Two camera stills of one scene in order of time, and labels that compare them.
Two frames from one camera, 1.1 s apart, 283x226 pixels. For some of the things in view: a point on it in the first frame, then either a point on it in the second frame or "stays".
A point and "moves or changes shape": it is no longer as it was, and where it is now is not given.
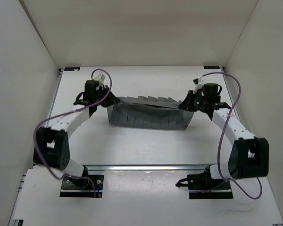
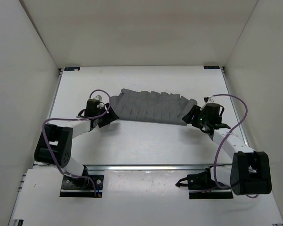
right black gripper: x=187 y=104 → x=189 y=118
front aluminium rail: x=144 y=167 stays
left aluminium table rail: x=54 y=99 stays
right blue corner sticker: x=212 y=67 stays
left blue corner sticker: x=71 y=68 stays
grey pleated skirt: x=149 y=112 moves or changes shape
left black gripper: x=112 y=99 → x=110 y=117
